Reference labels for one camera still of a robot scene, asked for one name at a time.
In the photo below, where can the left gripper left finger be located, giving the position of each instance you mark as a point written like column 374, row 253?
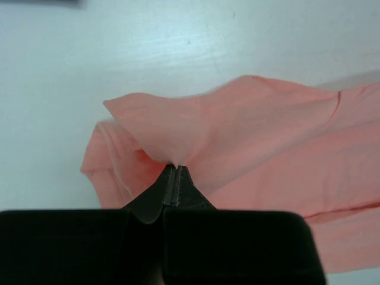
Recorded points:
column 119, row 246

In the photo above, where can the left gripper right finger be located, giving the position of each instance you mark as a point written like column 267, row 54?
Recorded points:
column 204, row 245

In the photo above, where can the salmon pink t-shirt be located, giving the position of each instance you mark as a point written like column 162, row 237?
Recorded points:
column 255, row 144

